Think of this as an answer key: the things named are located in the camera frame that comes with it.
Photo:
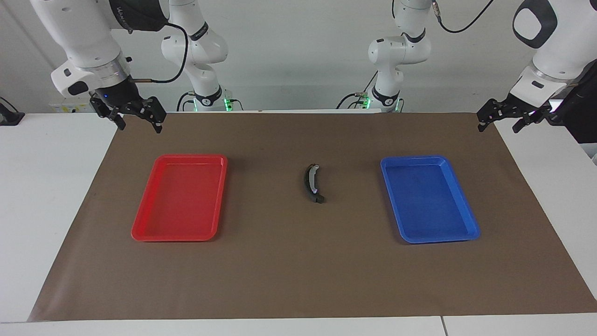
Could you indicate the dark brake pad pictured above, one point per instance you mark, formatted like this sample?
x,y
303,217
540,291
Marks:
x,y
320,199

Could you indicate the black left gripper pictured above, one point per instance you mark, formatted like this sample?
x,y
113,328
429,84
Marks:
x,y
527,105

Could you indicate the brown table mat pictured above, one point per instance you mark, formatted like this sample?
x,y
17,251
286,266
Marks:
x,y
298,270

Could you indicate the large dark object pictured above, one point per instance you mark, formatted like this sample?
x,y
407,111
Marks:
x,y
580,107

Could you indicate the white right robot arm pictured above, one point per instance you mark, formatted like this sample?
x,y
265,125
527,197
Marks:
x,y
88,42

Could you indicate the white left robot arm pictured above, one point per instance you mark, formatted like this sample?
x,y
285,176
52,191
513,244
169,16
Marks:
x,y
555,51

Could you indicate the blue plastic tray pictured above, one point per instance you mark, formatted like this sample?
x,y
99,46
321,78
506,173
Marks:
x,y
429,200

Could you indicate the curved brake shoe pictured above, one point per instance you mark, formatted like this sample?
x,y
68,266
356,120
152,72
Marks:
x,y
308,182

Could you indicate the white labelled box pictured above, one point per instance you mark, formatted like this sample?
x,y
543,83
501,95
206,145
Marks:
x,y
70,107

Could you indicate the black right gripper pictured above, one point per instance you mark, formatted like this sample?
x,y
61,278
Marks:
x,y
116,98

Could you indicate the red plastic tray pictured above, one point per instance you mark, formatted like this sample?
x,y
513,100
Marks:
x,y
182,200

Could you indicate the black stand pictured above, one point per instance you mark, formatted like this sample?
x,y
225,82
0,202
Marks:
x,y
9,114

